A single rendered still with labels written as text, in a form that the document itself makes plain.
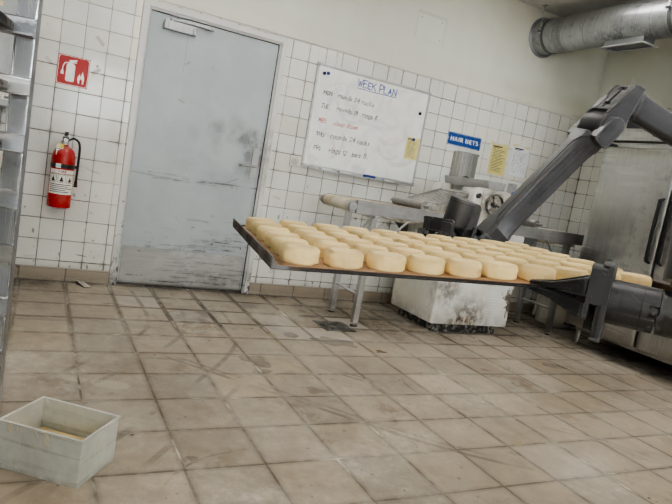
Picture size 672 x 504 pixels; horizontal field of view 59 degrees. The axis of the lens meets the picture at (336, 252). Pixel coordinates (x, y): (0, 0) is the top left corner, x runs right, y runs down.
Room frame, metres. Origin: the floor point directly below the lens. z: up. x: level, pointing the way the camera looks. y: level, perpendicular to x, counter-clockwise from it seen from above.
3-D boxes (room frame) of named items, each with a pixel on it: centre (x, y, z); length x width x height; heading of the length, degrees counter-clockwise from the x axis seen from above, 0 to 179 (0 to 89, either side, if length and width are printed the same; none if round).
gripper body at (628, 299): (0.74, -0.37, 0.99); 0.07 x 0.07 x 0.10; 62
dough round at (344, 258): (0.74, -0.01, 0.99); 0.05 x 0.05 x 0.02
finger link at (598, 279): (0.77, -0.31, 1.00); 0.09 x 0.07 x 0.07; 62
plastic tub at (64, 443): (1.83, 0.79, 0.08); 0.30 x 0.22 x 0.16; 81
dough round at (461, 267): (0.79, -0.17, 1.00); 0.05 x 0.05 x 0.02
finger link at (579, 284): (0.77, -0.31, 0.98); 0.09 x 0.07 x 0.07; 62
